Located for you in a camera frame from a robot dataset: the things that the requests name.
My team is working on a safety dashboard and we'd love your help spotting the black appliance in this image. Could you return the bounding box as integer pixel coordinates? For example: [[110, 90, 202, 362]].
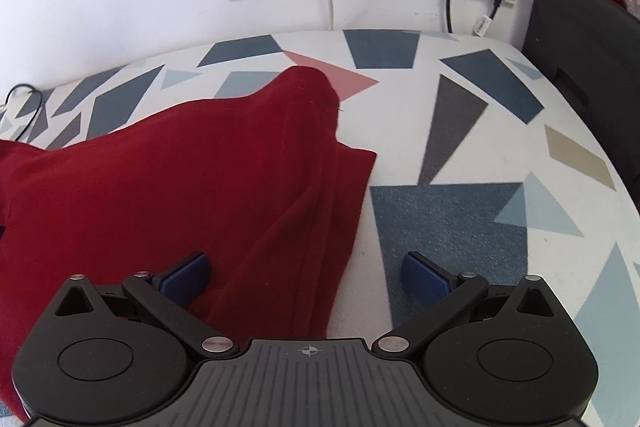
[[519, 0, 640, 204]]

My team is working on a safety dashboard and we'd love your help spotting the dark red sweater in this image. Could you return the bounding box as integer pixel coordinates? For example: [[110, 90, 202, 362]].
[[0, 66, 379, 427]]

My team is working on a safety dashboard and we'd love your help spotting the thin black cable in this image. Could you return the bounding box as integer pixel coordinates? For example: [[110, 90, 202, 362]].
[[0, 84, 44, 141]]

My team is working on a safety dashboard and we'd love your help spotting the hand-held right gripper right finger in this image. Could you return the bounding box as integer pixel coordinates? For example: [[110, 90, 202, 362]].
[[371, 251, 561, 360]]

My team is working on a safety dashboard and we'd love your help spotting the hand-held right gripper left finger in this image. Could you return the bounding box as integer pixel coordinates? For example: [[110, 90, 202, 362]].
[[52, 252, 241, 360]]

